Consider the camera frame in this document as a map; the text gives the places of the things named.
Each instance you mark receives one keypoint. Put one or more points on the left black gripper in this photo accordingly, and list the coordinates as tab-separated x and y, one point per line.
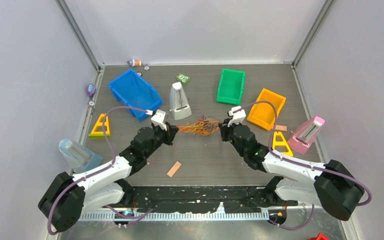
168	134

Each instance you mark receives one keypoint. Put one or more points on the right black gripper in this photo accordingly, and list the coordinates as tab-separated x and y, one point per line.
225	129

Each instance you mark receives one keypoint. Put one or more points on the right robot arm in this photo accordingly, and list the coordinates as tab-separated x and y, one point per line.
328	185

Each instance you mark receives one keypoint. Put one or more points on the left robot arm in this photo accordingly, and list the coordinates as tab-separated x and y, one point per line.
70	196

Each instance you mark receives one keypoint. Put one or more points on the white metronome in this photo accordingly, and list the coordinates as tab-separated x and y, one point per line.
178	102

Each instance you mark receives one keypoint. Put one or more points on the tan wooden stick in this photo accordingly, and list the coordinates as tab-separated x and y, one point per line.
174	169

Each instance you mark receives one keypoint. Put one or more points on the orange plastic bin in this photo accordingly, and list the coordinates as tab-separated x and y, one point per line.
262	114

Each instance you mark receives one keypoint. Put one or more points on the right yellow triangle block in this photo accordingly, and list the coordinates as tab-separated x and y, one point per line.
280	144

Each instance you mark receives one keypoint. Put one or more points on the yellow triangle block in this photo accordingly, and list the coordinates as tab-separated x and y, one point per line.
280	144
101	128

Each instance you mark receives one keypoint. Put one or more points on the green plastic bin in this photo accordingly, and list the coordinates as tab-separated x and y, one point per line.
231	86

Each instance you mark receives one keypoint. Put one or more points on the tan block by bin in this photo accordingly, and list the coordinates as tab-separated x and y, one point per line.
283	128

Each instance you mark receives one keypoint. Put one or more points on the blue plastic bin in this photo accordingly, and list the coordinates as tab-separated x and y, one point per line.
132	90

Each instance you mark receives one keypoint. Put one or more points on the green number tile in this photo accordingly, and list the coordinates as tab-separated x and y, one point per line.
183	79

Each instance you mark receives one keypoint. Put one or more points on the left yellow triangle block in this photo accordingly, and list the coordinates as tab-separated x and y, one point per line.
101	128

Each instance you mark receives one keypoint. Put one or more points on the pink metronome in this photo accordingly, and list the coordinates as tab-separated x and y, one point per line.
303	136

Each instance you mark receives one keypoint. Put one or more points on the small figurine toy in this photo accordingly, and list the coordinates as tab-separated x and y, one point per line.
134	63

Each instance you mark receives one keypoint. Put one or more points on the blue transparent metronome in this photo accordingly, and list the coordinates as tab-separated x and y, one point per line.
79	158

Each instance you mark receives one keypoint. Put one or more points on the purple small toy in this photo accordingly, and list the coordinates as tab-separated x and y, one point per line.
91	90

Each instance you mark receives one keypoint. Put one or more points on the red object at corner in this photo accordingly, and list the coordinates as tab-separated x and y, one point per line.
320	236

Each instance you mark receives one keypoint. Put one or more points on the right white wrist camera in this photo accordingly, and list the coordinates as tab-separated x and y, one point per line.
236	115

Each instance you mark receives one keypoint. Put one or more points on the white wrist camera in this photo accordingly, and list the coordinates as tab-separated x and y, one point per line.
159	119
236	115

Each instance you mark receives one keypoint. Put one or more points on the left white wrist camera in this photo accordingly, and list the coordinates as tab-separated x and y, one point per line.
159	119

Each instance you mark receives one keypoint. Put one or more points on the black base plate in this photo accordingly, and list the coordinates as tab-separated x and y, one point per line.
200	199

